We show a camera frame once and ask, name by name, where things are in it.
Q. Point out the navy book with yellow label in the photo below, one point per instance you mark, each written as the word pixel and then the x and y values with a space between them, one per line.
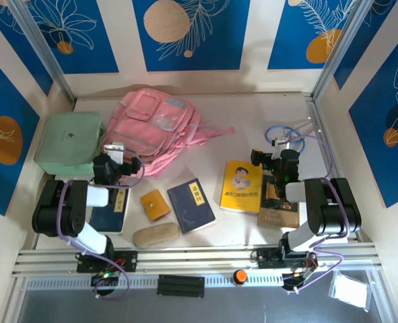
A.
pixel 188 208
pixel 109 218

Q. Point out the aluminium side rail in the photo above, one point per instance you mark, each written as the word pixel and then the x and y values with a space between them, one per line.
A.
pixel 316 109

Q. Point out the blue panel orange oval print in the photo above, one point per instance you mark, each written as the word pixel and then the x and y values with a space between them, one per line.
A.
pixel 3 101

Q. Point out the aluminium frame post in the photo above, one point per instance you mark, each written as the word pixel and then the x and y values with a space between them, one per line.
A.
pixel 341 50
pixel 47 57

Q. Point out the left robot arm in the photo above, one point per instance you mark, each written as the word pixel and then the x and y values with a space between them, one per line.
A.
pixel 55 208

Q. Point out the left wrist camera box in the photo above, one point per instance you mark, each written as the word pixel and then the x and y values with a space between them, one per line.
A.
pixel 114 151

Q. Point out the dark brown book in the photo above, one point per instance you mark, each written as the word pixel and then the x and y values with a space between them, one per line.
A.
pixel 276 215

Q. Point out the blue panel orange feather print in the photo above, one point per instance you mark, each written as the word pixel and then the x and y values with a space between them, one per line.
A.
pixel 286 50

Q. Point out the black connector block green light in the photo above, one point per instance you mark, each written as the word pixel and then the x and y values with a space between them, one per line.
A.
pixel 104 276

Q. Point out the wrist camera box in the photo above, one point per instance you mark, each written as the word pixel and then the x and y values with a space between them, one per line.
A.
pixel 281 142
pixel 114 151

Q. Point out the blue panel beige circle print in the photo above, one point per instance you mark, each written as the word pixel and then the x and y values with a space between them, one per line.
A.
pixel 219 50

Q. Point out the black ribbed block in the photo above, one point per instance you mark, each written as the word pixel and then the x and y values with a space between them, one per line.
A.
pixel 180 286

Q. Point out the pink backpack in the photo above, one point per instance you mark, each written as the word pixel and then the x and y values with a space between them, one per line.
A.
pixel 141 128

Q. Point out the blue panel white leaf outline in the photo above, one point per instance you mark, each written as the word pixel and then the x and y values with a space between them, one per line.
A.
pixel 387 168

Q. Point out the blue panel white flower print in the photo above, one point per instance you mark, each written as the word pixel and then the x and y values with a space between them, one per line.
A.
pixel 97 50

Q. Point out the aluminium front rail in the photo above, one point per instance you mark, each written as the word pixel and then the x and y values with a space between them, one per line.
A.
pixel 202 257

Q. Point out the yellow cartoon book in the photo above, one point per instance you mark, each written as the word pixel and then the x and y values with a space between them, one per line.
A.
pixel 239 191

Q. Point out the green fabric pouch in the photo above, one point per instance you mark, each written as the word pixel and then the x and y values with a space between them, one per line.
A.
pixel 67 141

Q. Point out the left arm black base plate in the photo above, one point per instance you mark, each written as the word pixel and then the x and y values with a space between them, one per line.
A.
pixel 129 260

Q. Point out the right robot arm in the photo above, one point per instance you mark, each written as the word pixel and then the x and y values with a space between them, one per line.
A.
pixel 333 208

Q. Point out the beige glasses case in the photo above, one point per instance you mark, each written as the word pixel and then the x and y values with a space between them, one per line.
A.
pixel 155 234

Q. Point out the orange emergency stop button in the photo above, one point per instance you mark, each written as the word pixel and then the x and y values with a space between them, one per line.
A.
pixel 240 276

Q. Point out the orange card wallet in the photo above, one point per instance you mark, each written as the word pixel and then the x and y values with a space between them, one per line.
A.
pixel 155 205

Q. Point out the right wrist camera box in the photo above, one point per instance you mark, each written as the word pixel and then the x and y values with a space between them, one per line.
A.
pixel 281 142

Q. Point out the clear bag with white card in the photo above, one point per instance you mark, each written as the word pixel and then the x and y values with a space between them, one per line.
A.
pixel 348 289

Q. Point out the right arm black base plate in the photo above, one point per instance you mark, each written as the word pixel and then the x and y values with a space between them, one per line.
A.
pixel 264 259

